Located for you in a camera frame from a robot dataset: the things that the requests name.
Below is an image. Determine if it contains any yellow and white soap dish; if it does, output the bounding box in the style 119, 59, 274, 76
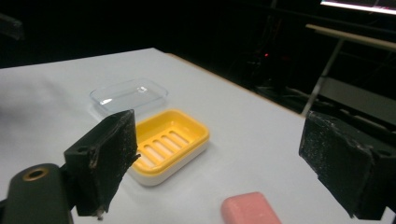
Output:
126, 108, 210, 188

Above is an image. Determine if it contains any pink soap bar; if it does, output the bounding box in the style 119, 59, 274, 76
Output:
220, 191, 283, 224

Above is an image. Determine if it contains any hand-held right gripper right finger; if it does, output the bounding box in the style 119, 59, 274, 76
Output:
298, 110, 396, 221

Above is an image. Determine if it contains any dark object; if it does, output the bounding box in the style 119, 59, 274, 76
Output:
0, 12, 25, 41

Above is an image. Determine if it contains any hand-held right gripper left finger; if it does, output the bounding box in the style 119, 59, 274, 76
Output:
64, 108, 141, 221

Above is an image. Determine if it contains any clear plastic soap dish lid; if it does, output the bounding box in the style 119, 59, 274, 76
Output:
89, 77, 169, 117

